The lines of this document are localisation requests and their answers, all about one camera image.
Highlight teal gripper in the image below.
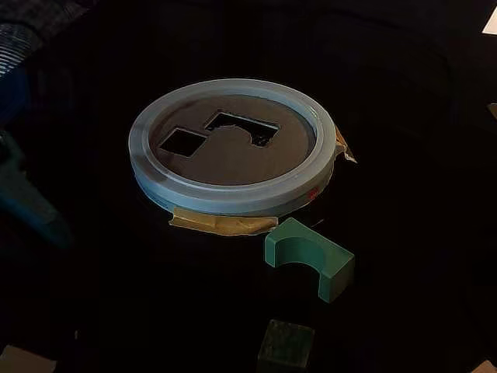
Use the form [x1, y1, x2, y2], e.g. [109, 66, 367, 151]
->
[0, 130, 74, 248]

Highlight teal U shaped block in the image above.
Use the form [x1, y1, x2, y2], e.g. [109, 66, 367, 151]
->
[265, 217, 356, 305]

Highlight round white shape sorter lid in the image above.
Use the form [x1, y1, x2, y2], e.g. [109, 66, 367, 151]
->
[127, 77, 335, 217]

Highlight large beige tape piece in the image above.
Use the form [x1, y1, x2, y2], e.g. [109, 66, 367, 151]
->
[0, 343, 57, 373]

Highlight long masking tape strip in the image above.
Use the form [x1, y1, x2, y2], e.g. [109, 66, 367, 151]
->
[169, 205, 279, 236]

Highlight green wooden cube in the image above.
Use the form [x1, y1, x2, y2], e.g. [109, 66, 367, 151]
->
[256, 319, 315, 373]

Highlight black table cloth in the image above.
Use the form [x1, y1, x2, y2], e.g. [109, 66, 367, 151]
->
[0, 0, 497, 373]

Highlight white paper sheet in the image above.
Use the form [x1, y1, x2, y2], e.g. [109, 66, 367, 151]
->
[481, 7, 497, 36]

